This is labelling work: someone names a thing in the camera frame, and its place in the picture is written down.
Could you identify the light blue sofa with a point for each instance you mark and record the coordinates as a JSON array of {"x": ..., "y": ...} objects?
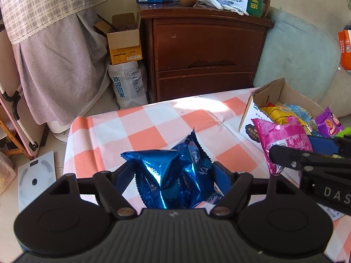
[{"x": 308, "y": 58}]

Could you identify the white bathroom scale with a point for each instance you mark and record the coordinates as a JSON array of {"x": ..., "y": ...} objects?
[{"x": 34, "y": 178}]

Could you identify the yellow snack packet with barcode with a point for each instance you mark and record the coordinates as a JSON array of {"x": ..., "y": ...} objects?
[{"x": 281, "y": 115}]

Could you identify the light blue snack packet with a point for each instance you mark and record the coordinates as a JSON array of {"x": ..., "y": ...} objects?
[{"x": 300, "y": 112}]

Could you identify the cardboard milk box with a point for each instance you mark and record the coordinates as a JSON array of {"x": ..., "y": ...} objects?
[{"x": 276, "y": 93}]

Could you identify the magenta snack packet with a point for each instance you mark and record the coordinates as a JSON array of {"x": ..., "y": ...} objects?
[{"x": 291, "y": 135}]

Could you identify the open small cardboard box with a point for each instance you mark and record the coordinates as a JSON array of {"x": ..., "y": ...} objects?
[{"x": 123, "y": 37}]

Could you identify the brown wooden nightstand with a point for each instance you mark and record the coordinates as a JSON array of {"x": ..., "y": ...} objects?
[{"x": 196, "y": 50}]

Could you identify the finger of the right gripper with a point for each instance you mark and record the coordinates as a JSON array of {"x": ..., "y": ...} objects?
[
  {"x": 291, "y": 158},
  {"x": 324, "y": 146}
]

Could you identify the green snack packet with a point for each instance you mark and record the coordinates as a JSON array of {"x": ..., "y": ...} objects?
[{"x": 343, "y": 133}]

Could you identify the pink folding chair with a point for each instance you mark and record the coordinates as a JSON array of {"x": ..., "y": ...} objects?
[{"x": 16, "y": 120}]

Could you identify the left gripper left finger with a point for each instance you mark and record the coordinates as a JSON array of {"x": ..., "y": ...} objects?
[{"x": 110, "y": 187}]

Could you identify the shiny blue snack bag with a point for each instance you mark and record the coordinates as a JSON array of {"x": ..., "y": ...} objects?
[{"x": 179, "y": 178}]

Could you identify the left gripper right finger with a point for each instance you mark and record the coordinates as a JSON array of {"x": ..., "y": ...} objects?
[{"x": 235, "y": 189}]

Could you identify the white gloves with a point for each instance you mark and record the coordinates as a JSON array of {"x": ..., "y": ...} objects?
[{"x": 224, "y": 5}]

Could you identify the white plastic bag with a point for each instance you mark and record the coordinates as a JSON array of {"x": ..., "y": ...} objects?
[{"x": 7, "y": 173}]

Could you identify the purple snack bag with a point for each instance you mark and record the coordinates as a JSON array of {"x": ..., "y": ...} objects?
[{"x": 328, "y": 124}]

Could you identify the white woven sack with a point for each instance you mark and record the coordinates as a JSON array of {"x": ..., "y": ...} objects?
[{"x": 129, "y": 84}]

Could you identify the plaid cloth cover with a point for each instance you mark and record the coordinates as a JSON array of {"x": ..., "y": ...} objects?
[{"x": 61, "y": 58}]

